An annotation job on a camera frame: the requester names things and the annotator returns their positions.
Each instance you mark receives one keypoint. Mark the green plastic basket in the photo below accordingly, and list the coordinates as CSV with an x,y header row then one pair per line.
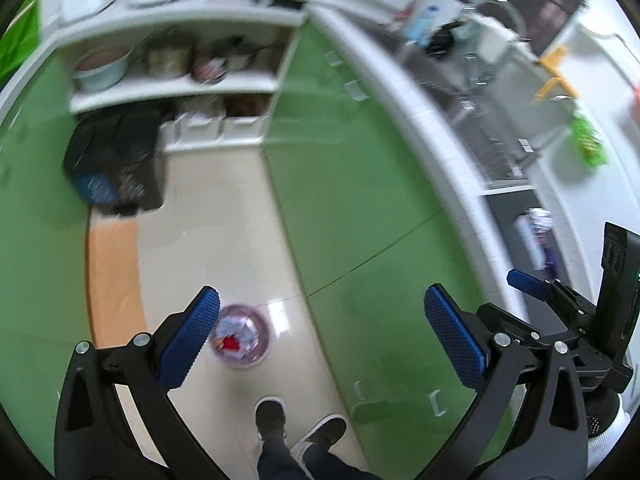
x,y
590,140

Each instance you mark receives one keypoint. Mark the white plastic bag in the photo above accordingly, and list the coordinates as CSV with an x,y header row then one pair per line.
x,y
245,332

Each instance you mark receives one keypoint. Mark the person's right shoe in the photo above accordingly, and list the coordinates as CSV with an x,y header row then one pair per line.
x,y
322,432

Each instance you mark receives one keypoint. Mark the crumpled silver foil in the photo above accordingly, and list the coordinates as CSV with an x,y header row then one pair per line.
x,y
541,220

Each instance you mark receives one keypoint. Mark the blue bottle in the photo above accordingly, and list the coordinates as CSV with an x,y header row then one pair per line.
x,y
422,22

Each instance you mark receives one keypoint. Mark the person's legs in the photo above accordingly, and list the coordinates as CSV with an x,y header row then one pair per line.
x,y
300,465

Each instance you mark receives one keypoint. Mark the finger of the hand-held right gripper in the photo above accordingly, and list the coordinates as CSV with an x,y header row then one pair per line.
x,y
525,280
510,322

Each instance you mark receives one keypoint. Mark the person's shoe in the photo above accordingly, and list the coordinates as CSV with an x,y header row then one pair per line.
x,y
322,432
270,417

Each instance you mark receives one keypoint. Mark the orange floor mat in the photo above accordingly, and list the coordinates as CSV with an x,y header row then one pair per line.
x,y
115,285

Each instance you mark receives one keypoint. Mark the dark window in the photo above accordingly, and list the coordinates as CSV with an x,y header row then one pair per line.
x,y
560,5

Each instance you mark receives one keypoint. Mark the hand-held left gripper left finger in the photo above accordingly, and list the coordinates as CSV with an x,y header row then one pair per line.
x,y
192,340

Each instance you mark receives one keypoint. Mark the black cloth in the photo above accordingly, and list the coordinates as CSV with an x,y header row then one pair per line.
x,y
445,40

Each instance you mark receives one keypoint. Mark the white storage bin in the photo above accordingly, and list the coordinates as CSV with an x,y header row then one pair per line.
x,y
200,130
246,126

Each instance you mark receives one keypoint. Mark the tall chrome faucet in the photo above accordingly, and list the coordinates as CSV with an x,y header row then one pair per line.
x,y
500,5

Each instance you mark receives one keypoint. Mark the white shelf unit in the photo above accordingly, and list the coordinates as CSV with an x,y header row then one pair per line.
x,y
175,87

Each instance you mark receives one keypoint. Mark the green under-counter cabinet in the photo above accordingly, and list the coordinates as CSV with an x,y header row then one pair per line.
x,y
360,200

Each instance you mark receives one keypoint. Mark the red packet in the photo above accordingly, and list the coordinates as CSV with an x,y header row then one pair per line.
x,y
231,344

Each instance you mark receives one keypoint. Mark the enamel basin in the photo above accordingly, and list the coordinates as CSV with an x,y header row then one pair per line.
x,y
102,70

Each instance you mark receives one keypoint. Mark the stainless steel sink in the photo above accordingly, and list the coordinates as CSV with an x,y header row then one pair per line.
x,y
500,125

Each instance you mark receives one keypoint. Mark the metal steamer pot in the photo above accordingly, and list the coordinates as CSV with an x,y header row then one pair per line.
x,y
167,57

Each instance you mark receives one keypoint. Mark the person's right forearm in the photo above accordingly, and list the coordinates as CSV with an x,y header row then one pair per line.
x,y
602,425

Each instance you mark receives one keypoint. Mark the white hanging caddy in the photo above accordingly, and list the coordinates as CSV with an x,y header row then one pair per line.
x,y
495,40

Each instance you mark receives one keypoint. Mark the black bag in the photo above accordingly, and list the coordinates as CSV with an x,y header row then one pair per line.
x,y
115,160

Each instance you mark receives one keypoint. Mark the patterned bowl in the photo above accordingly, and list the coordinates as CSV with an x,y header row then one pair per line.
x,y
210,70

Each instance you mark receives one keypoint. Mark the green cabinet door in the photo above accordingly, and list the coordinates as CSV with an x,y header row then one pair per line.
x,y
40,210

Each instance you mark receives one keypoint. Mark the translucent plastic box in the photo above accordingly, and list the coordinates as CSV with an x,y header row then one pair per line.
x,y
530,247

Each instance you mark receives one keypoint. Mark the orange cloth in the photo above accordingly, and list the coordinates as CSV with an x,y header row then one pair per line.
x,y
637,100

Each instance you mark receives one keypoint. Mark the patterned candy wrapper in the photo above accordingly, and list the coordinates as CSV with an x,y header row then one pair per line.
x,y
550,260

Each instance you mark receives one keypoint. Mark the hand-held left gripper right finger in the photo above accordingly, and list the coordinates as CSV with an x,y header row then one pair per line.
x,y
457,340

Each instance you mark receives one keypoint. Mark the pink trash bin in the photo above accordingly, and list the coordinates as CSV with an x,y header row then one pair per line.
x,y
267,340

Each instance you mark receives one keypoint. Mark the person's left shoe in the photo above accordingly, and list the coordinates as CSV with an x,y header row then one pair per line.
x,y
270,417

